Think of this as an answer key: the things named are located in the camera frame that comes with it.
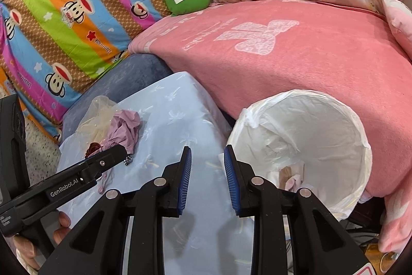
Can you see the pink white pillow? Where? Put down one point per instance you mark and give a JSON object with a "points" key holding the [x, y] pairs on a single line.
{"points": [[399, 17]]}

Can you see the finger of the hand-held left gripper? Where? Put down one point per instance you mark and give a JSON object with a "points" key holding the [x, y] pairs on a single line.
{"points": [[106, 159]]}

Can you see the beige tulle fabric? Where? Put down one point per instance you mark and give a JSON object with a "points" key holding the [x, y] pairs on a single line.
{"points": [[96, 120]]}

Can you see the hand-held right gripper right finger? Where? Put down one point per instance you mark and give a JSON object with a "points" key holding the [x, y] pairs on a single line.
{"points": [[231, 181]]}

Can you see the pink blanket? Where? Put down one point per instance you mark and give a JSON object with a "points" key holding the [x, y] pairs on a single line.
{"points": [[289, 62]]}

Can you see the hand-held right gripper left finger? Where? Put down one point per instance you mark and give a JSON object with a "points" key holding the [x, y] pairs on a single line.
{"points": [[185, 181]]}

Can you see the light blue palm print tablecloth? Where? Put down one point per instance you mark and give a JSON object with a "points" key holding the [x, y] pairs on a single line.
{"points": [[180, 107]]}

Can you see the white bag lined bin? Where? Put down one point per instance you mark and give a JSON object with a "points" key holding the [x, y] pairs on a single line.
{"points": [[322, 133]]}

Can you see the tan stocking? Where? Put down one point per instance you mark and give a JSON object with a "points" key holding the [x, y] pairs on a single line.
{"points": [[285, 175]]}

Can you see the person's left hand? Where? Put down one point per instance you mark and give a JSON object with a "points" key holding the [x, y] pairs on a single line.
{"points": [[62, 220]]}

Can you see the dark red fabric piece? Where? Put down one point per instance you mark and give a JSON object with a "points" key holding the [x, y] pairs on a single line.
{"points": [[91, 149]]}

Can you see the blue grey sofa cushion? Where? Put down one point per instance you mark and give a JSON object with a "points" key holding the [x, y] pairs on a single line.
{"points": [[128, 78]]}

